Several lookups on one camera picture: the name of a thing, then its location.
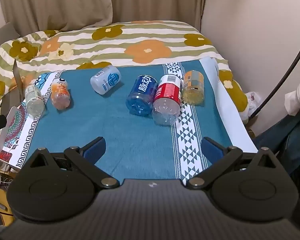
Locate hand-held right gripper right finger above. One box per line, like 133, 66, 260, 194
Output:
185, 137, 277, 189

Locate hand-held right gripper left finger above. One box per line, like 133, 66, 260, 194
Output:
30, 137, 119, 189

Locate teal patterned mat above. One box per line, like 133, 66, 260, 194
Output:
0, 56, 258, 180

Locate white plastic bag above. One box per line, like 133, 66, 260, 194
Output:
239, 91, 262, 124

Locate orange label plastic bottle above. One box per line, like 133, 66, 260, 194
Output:
50, 78, 71, 110

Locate yellow label plastic bottle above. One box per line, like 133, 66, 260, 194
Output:
182, 70, 205, 106

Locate red label plastic bottle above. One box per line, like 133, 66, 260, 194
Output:
152, 74, 183, 126

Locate white blue label bottle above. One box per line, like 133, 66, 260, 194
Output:
90, 65, 122, 95

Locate blue plastic bottle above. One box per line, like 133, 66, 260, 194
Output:
126, 74, 158, 117

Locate blue jeans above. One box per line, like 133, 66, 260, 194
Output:
254, 112, 300, 176

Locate clear plastic bottle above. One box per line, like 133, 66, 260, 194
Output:
24, 85, 45, 117

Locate mandala patterned panel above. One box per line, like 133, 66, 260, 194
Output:
0, 106, 34, 161

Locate white cloth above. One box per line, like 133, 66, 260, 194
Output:
284, 79, 300, 117

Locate grey metal panel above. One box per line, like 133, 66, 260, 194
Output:
12, 59, 24, 101

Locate floral striped blanket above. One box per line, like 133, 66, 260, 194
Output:
0, 20, 249, 122

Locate grey upholstered headboard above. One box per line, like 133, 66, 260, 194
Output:
0, 22, 18, 53

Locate beige curtain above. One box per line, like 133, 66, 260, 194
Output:
0, 0, 206, 38

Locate black cable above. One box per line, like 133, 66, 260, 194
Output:
249, 40, 300, 117

